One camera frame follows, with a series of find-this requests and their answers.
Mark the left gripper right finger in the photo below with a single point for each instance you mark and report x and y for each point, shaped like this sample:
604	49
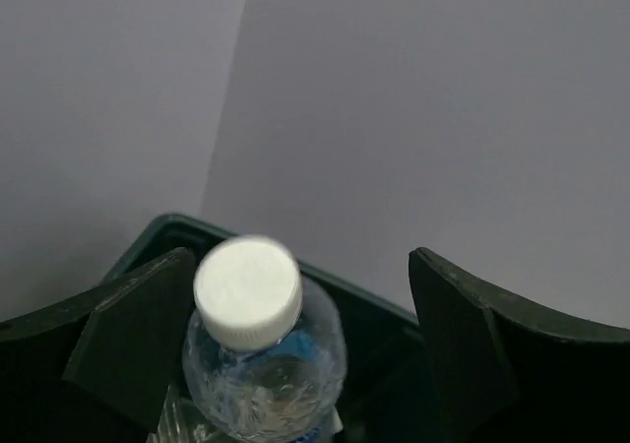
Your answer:
507	369

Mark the clear bottle blue label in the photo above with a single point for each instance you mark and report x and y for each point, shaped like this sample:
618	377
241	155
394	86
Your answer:
265	356

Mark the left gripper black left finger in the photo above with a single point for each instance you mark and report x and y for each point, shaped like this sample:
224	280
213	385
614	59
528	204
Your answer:
96	367

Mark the dark green plastic bin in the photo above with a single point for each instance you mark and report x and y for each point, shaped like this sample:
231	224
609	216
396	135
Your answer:
387	395

